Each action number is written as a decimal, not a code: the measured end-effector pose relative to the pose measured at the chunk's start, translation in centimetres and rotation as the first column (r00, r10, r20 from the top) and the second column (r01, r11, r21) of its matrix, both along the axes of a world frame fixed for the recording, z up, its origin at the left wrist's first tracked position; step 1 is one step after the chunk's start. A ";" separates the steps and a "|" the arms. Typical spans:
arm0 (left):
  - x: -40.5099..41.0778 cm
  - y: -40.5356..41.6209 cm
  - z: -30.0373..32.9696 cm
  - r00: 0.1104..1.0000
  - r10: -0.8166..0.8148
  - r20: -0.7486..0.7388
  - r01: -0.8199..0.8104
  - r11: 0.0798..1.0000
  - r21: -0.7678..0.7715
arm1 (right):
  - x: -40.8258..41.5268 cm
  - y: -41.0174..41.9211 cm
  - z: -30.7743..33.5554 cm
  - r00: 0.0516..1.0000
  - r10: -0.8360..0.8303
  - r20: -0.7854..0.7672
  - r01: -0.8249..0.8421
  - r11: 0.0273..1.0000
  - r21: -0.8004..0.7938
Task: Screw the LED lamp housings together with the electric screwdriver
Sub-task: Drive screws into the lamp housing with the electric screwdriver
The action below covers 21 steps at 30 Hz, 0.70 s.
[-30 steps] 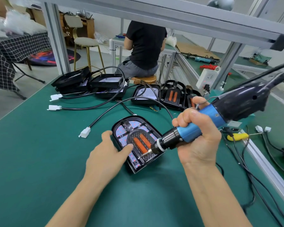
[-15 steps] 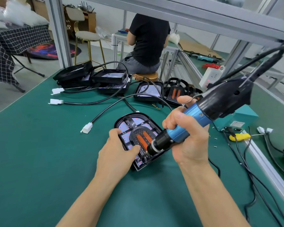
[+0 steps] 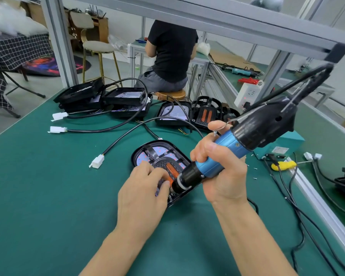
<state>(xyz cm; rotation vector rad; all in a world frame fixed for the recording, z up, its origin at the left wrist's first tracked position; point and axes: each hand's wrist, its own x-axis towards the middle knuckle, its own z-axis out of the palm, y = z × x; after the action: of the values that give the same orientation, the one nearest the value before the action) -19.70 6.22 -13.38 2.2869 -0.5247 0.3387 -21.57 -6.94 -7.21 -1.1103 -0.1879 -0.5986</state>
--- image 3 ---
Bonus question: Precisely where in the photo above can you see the person's right hand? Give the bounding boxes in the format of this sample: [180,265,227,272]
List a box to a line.
[190,120,249,206]

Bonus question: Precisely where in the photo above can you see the colourful round rug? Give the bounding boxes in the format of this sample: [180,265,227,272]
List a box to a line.
[21,54,92,77]

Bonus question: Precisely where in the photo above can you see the round beige stool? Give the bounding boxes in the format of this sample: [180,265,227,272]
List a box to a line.
[82,41,123,84]

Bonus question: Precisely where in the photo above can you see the red tool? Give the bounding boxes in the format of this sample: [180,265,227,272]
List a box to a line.
[237,77,261,85]

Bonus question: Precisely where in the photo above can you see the brown wooden cabinet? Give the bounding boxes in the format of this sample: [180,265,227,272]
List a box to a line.
[29,3,110,44]

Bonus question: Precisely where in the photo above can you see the small green workbench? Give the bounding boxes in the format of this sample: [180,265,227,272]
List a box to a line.
[128,38,210,95]

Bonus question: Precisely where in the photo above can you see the person's left forearm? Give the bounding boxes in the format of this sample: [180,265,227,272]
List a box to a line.
[80,227,159,276]

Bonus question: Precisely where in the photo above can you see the stack of unassembled lamp housings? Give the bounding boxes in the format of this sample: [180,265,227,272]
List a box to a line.
[49,77,192,136]

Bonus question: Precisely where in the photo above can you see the aluminium shelf frame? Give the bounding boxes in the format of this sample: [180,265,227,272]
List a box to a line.
[40,0,345,107]

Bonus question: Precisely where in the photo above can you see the round brown wooden stool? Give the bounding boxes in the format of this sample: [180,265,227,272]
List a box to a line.
[153,89,186,102]

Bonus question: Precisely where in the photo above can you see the blue black electric screwdriver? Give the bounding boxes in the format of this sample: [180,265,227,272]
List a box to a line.
[171,65,334,194]

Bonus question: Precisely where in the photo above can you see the black checked cloth table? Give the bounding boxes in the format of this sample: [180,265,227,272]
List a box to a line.
[0,34,54,118]

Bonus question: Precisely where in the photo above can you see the white plastic bags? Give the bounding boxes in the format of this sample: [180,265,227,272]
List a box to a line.
[0,3,49,38]

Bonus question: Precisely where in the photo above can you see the teal hand tool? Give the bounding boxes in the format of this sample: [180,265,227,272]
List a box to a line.
[230,67,258,77]

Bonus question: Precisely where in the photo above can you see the white power strip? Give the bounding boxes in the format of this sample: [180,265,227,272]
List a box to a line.
[235,80,264,110]

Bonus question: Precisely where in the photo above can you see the person's left hand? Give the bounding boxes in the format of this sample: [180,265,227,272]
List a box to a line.
[116,161,172,239]

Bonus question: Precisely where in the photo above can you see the teal power supply box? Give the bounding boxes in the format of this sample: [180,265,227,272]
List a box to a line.
[256,130,306,159]

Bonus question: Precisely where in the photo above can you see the white crumpled bag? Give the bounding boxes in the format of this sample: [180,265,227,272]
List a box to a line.
[197,42,211,56]

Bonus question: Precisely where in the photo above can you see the yellow plug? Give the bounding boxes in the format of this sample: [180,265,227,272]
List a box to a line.
[270,159,298,172]

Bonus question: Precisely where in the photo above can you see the white handheld device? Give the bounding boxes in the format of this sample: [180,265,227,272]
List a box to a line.
[250,0,285,12]

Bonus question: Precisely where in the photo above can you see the person's right forearm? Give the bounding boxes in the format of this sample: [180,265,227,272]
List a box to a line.
[213,198,297,276]

